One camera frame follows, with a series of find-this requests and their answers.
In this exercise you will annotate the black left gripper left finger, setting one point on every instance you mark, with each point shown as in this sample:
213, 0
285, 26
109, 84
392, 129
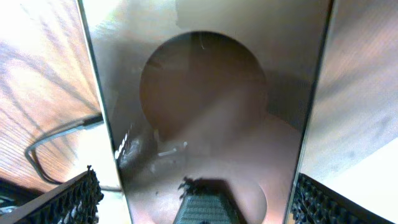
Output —
74, 201

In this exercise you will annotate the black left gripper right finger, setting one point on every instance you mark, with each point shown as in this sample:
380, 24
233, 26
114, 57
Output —
313, 202

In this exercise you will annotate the rose gold Galaxy smartphone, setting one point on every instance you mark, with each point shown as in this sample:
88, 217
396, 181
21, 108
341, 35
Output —
210, 93

